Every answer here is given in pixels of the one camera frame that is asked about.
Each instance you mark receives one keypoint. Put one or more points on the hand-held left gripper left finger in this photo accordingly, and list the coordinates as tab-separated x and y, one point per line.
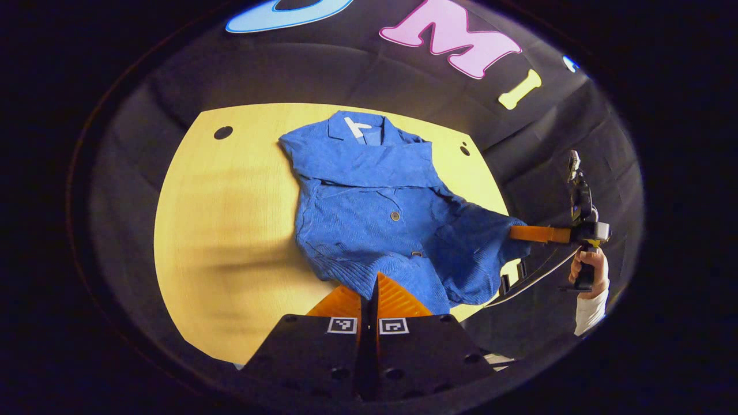
311	357

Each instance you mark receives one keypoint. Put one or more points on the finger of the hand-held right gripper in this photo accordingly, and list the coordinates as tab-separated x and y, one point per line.
539	234

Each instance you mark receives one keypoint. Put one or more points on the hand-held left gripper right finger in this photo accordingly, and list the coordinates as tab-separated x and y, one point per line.
429	354

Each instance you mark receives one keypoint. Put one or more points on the blue button-up jacket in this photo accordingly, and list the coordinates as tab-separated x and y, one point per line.
369	219

